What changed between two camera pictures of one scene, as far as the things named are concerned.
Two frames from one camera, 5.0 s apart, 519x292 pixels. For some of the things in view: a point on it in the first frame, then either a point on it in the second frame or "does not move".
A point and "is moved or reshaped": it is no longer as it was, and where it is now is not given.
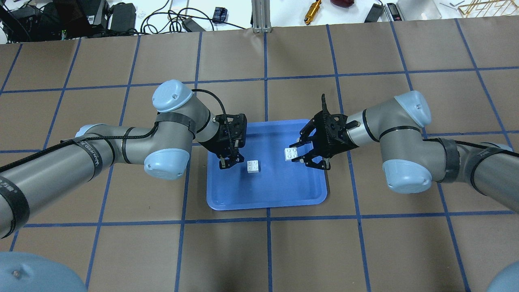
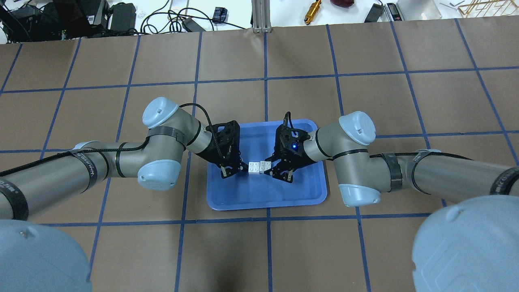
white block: x=252 y=166 does not move
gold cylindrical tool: x=312 y=10 does not move
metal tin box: x=419 y=9 does not move
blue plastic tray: x=264 y=179 does not move
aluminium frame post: x=261 y=16 does not move
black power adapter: x=374 y=13 does not move
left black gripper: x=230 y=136 to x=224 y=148
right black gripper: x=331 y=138 to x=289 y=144
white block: x=290 y=153 is moved or reshaped
